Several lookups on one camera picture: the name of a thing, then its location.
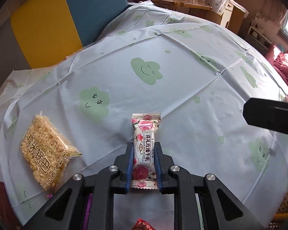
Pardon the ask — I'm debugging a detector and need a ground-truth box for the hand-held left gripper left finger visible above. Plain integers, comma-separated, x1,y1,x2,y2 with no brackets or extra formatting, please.
22,142,133,230

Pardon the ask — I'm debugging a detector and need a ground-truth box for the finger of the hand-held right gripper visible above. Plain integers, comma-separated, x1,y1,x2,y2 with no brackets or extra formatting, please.
242,98,288,137

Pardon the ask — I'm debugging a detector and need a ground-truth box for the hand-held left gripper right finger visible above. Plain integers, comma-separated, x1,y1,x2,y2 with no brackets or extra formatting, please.
156,142,267,230

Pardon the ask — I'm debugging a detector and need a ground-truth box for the pink rose nougat packet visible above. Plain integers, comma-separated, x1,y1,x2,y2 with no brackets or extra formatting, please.
130,113,162,190

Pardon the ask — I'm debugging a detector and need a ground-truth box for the clear rice cracker packet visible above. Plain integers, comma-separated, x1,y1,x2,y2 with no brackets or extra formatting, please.
19,111,82,194

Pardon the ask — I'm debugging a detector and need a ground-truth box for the pink cushion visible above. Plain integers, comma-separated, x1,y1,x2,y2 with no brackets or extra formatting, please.
264,44,288,89

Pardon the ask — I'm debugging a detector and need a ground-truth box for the small red festive packet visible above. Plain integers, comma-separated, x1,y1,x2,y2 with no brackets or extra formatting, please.
132,218,156,230

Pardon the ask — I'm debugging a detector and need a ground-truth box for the white green cloud tablecloth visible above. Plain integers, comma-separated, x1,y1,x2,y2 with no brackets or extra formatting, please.
0,1,288,228

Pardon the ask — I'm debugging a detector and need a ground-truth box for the cluttered white shelf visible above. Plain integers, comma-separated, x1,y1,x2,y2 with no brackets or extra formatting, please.
245,13,282,51

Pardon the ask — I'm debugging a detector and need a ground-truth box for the wooden cabinet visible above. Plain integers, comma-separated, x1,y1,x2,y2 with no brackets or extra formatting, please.
206,1,245,35

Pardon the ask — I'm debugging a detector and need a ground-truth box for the floral cloth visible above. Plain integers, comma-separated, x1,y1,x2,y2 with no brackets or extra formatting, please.
205,0,249,13

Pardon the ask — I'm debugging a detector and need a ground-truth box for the wooden sideboard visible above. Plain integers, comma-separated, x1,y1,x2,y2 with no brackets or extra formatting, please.
132,0,213,17

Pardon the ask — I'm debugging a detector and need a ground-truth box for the grey yellow blue chair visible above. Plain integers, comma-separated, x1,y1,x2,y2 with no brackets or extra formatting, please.
0,0,129,70

